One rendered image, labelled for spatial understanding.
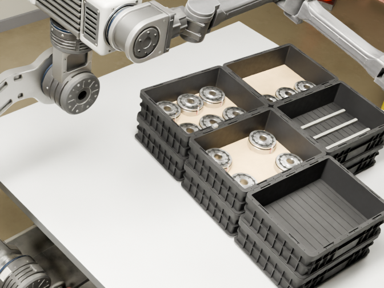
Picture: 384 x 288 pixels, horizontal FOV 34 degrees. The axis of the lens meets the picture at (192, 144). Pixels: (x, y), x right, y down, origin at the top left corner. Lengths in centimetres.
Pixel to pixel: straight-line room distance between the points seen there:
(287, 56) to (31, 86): 127
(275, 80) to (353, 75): 189
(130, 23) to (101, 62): 252
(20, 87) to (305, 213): 100
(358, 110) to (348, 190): 50
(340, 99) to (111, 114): 94
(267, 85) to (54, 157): 94
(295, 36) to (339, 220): 280
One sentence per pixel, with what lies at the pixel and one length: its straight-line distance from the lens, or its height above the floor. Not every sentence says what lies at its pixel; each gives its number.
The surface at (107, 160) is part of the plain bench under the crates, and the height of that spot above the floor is 70.
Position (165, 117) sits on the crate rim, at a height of 93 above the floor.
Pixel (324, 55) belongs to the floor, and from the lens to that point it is 470.
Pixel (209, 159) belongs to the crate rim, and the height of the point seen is 93.
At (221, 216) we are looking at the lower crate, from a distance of 217.
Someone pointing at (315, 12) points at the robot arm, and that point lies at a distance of 195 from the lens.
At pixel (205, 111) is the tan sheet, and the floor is 83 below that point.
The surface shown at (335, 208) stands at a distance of 222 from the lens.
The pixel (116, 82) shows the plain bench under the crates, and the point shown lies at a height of 70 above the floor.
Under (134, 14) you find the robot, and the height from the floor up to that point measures 150.
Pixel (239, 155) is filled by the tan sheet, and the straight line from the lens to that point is 229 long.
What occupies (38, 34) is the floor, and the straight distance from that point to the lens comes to 436.
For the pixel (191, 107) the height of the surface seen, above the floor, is 86.
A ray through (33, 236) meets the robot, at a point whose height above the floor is 24.
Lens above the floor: 231
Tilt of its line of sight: 40 degrees down
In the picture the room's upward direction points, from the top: 12 degrees clockwise
